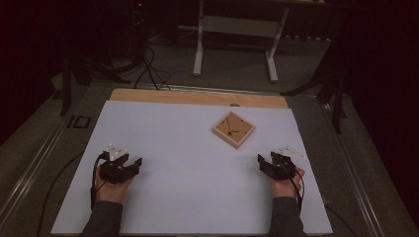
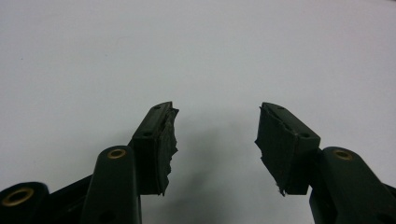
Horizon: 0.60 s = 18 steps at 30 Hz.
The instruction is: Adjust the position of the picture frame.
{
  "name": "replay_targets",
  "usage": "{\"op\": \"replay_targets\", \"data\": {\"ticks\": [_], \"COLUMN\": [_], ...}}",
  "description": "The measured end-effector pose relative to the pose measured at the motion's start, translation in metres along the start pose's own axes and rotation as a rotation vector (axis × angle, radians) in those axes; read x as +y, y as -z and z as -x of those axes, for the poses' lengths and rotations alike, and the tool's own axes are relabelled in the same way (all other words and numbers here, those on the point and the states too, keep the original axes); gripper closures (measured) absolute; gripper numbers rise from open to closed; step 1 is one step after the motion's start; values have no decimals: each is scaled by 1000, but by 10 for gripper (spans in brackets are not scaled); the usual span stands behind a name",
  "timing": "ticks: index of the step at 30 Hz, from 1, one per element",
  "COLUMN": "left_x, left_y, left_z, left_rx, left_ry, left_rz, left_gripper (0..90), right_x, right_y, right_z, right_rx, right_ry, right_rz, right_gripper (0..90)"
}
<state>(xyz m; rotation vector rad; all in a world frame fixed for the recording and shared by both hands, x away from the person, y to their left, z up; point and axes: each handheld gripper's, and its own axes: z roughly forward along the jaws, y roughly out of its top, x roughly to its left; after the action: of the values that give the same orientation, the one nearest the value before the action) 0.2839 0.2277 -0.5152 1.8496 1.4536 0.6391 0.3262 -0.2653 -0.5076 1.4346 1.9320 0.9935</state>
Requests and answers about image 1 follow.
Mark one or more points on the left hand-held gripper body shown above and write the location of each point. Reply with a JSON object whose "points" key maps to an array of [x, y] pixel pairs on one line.
{"points": [[113, 171]]}

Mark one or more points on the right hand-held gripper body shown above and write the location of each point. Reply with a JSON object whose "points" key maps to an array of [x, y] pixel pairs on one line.
{"points": [[284, 169]]}

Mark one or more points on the square wooden frame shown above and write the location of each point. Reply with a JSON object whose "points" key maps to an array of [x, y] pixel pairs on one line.
{"points": [[238, 136]]}

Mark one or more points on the person's right hand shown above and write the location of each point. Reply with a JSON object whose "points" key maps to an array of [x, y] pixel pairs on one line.
{"points": [[286, 189]]}

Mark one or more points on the person's left hand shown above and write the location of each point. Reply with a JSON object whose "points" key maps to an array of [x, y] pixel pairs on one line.
{"points": [[110, 192]]}

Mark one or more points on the black floor socket box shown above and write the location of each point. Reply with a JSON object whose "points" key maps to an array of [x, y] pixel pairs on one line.
{"points": [[79, 122]]}

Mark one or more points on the black tripod stand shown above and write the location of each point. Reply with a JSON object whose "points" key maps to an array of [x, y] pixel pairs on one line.
{"points": [[67, 82], [337, 98]]}

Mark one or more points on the wooden table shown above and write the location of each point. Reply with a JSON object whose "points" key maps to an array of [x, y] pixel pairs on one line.
{"points": [[197, 97]]}

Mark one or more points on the white metal stand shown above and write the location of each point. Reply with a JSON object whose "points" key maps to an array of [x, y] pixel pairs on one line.
{"points": [[237, 26]]}

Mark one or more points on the metal floor rail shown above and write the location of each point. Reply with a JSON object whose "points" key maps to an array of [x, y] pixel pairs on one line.
{"points": [[31, 171], [355, 171], [214, 89]]}

